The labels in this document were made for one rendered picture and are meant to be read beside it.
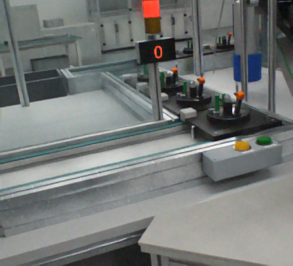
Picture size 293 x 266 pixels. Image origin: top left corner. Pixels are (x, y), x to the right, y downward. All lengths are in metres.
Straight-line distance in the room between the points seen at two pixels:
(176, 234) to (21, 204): 0.38
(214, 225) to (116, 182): 0.27
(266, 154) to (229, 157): 0.11
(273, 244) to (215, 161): 0.25
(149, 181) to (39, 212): 0.29
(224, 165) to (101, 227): 0.35
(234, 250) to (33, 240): 0.46
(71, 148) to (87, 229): 0.34
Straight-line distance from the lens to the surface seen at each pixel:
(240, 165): 1.04
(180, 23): 10.87
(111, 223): 0.97
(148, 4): 1.21
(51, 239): 0.96
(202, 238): 0.89
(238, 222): 0.94
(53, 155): 1.22
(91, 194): 0.99
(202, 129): 1.18
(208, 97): 1.45
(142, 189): 1.02
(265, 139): 1.09
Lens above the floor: 1.38
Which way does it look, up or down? 18 degrees down
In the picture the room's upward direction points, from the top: 6 degrees counter-clockwise
